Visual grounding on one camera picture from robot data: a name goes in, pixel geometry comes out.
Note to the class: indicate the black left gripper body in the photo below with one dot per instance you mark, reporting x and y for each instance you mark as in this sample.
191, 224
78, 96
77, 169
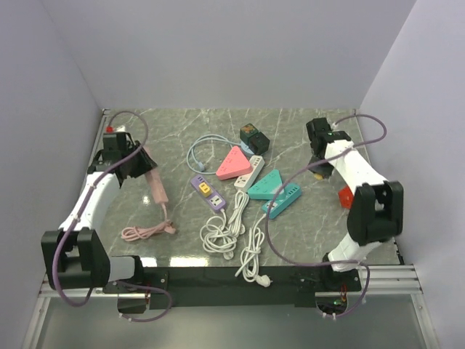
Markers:
131, 147

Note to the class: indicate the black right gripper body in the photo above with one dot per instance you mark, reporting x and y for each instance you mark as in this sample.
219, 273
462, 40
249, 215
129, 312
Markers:
316, 156

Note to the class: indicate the red cube socket adapter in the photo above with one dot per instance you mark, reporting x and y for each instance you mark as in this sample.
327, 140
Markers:
346, 197

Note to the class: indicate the pink triangular socket adapter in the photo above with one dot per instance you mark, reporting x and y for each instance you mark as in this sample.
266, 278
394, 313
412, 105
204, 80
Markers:
235, 164

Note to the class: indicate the pink long power strip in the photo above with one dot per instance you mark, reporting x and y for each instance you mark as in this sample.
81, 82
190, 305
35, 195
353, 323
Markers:
153, 179

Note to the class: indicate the purple USB power strip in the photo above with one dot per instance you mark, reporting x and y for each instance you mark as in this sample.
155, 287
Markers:
215, 201

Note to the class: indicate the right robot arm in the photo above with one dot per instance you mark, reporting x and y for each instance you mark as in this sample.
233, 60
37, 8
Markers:
375, 204

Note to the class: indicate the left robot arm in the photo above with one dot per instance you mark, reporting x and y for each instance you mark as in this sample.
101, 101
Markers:
73, 254

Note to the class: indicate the black cube socket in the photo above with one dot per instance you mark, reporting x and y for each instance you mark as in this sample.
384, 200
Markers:
259, 144

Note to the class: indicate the teal triangular socket adapter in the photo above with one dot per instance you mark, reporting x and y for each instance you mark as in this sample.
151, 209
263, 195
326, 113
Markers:
267, 187

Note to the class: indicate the dark green cube socket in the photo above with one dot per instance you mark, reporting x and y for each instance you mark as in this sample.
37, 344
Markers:
247, 132

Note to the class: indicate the teal USB power strip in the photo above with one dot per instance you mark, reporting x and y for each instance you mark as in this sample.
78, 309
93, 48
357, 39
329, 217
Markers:
292, 192

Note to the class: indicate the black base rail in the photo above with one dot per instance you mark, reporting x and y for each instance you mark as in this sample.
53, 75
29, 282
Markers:
217, 286

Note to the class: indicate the aluminium frame rail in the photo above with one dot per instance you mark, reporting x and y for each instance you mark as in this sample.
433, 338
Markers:
384, 280

